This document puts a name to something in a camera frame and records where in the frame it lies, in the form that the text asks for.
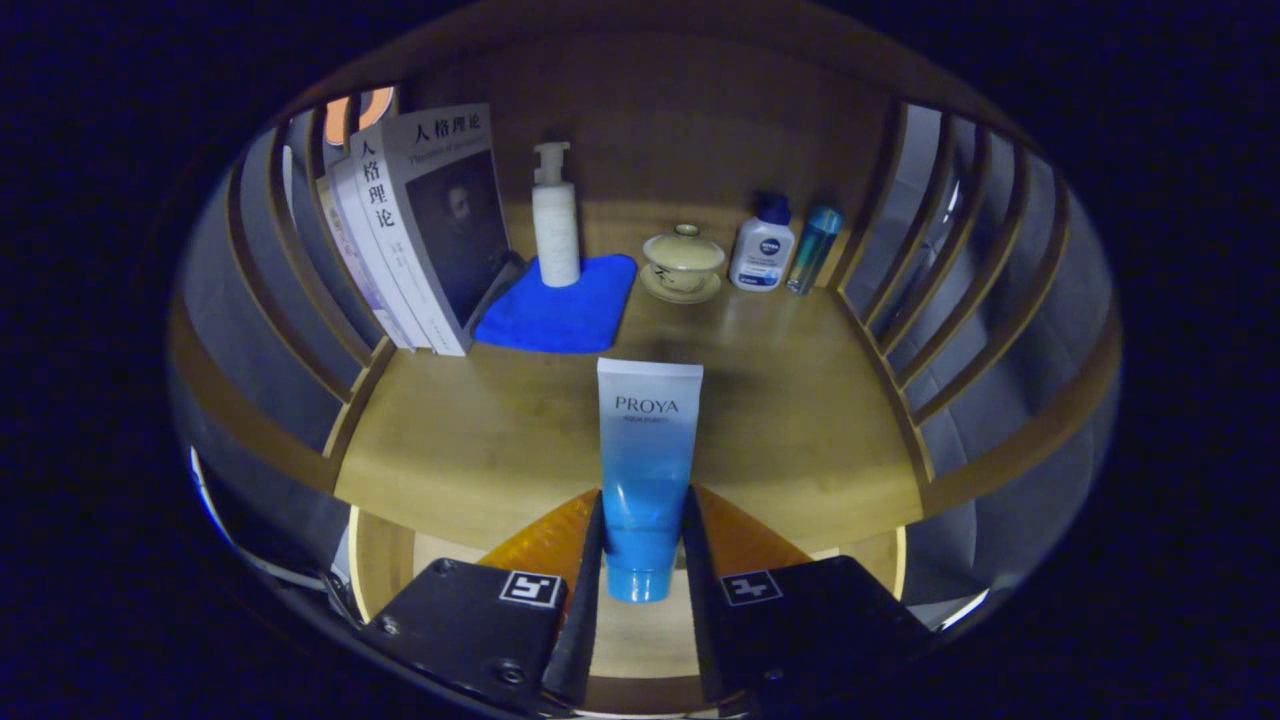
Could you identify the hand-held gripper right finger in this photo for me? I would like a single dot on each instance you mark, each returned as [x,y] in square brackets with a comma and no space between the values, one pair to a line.
[700,620]

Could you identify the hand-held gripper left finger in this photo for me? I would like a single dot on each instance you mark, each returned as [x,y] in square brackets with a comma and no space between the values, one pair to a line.
[585,620]

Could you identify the wooden drawer with black knob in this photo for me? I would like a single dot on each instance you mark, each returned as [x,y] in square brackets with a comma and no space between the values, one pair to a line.
[640,640]

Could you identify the blue cosmetic tube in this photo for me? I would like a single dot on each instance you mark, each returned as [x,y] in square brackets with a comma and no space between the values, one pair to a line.
[650,450]

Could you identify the wooden countertop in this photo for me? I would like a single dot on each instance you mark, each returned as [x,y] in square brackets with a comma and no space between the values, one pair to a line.
[480,430]

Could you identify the wooden cabinet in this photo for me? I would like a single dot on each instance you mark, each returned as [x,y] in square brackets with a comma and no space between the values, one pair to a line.
[680,130]

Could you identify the blue folded cloth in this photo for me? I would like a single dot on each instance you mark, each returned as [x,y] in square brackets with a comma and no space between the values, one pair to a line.
[560,315]

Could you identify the beige lidded teacup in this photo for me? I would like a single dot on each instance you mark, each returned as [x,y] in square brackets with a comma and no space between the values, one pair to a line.
[683,262]

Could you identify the white lotion bottle blue cap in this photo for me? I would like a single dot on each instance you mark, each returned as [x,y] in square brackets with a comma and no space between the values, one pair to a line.
[762,255]

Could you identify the white pump bottle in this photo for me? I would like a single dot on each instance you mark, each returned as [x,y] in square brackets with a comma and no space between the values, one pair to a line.
[556,235]

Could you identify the teal slim bottle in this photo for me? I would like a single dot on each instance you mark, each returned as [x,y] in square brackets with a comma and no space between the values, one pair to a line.
[813,250]

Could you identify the grey book with portrait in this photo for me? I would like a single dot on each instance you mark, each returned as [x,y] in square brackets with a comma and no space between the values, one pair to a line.
[455,230]

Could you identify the white book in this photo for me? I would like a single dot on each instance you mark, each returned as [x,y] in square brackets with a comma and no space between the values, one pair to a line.
[385,240]

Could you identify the lilac book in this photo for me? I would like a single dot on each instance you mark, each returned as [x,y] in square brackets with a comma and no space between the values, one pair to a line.
[350,260]

